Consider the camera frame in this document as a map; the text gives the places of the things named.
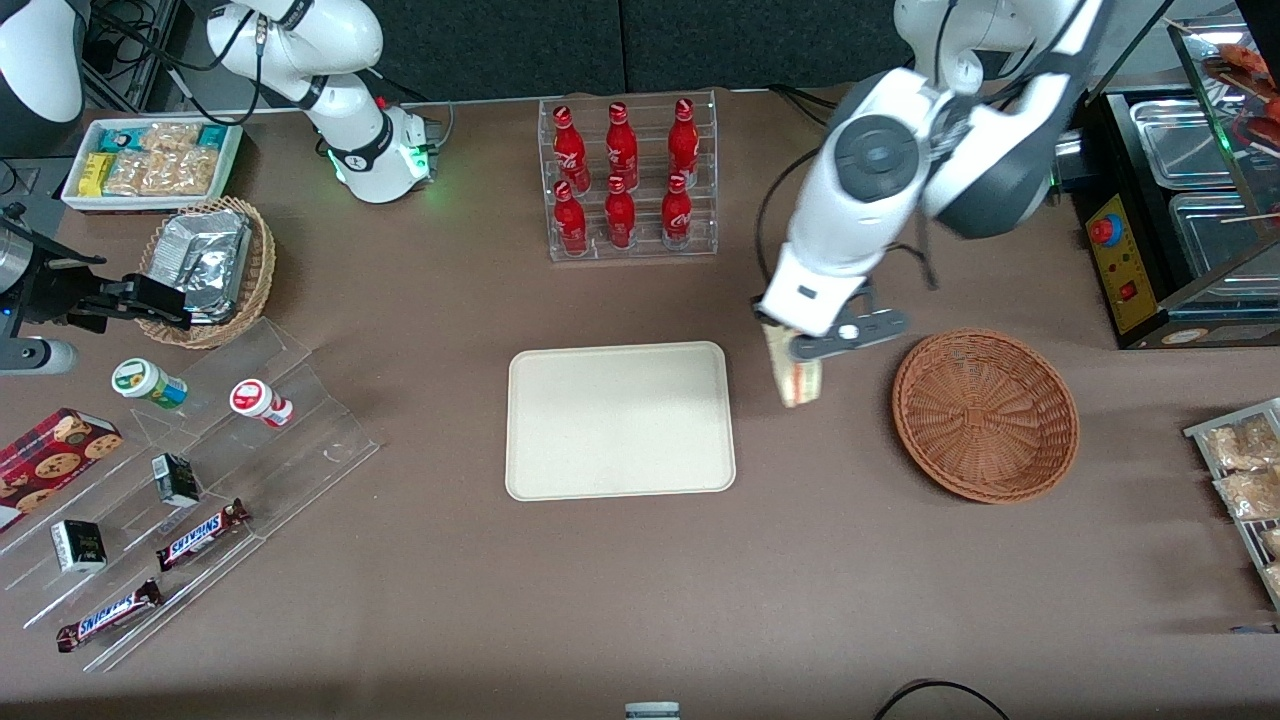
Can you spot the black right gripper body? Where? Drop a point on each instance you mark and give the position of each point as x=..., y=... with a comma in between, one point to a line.
x=52, y=292

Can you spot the triangular sandwich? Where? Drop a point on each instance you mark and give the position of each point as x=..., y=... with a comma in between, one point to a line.
x=800, y=382

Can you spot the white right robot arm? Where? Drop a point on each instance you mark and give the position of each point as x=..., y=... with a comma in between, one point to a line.
x=300, y=40

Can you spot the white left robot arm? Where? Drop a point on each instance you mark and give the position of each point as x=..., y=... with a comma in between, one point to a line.
x=880, y=150

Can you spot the white snack tray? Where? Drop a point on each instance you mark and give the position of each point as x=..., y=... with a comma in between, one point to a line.
x=75, y=195

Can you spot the light wicker basket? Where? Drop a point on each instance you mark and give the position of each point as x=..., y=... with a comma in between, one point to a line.
x=258, y=270

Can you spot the cream rectangular tray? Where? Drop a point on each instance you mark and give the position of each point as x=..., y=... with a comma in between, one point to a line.
x=620, y=420

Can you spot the round brown wicker basket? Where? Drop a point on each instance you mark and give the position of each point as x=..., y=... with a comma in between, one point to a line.
x=985, y=415

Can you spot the metal tray of pastries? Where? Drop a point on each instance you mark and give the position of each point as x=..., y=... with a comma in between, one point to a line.
x=1200, y=430

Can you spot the silver foil pack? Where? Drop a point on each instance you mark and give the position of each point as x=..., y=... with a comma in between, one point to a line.
x=200, y=260

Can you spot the green lid cup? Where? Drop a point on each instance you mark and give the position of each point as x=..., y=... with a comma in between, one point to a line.
x=145, y=381

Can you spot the yellow snack packet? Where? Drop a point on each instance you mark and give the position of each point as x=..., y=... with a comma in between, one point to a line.
x=96, y=173

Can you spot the clear bag of crackers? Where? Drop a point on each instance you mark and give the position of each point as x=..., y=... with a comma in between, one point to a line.
x=170, y=138
x=128, y=172
x=180, y=172

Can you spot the red cola bottle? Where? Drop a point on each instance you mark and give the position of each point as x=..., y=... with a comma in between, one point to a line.
x=684, y=145
x=622, y=148
x=620, y=218
x=677, y=215
x=570, y=222
x=570, y=150

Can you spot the clear acrylic bottle rack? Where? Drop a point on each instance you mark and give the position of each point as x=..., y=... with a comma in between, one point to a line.
x=645, y=250

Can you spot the red lid cup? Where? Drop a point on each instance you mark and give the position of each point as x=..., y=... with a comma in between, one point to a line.
x=255, y=400

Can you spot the teal snack packet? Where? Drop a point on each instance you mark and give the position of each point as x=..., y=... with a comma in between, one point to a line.
x=211, y=136
x=116, y=140

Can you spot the small black box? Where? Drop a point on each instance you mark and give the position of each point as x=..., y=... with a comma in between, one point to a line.
x=176, y=480
x=78, y=546

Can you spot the red cookie box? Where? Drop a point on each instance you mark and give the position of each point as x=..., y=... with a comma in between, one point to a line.
x=50, y=465

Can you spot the clear acrylic stepped display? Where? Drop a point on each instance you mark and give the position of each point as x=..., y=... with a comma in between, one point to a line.
x=300, y=460

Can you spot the snickers bar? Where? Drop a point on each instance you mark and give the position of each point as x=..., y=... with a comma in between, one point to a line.
x=200, y=536
x=108, y=615

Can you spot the dark fabric partition panel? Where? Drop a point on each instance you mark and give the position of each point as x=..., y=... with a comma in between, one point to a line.
x=500, y=45
x=760, y=40

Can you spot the black food warmer machine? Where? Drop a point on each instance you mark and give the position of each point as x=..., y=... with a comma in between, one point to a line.
x=1130, y=290

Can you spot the steel warmer pan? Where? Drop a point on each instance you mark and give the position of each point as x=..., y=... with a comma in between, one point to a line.
x=1185, y=145
x=1215, y=240

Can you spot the small grey device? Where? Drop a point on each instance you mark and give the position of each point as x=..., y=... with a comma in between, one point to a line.
x=652, y=712

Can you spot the clear bag of pastry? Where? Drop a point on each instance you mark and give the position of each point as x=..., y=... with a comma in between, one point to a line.
x=1272, y=542
x=1273, y=580
x=1250, y=495
x=1240, y=443

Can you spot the orange fried food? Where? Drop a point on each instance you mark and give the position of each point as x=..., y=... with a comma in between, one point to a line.
x=1245, y=75

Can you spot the thin blue object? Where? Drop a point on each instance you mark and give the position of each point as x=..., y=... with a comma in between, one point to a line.
x=1255, y=629

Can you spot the aluminium frame rail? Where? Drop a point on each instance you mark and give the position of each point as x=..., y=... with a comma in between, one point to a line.
x=150, y=50

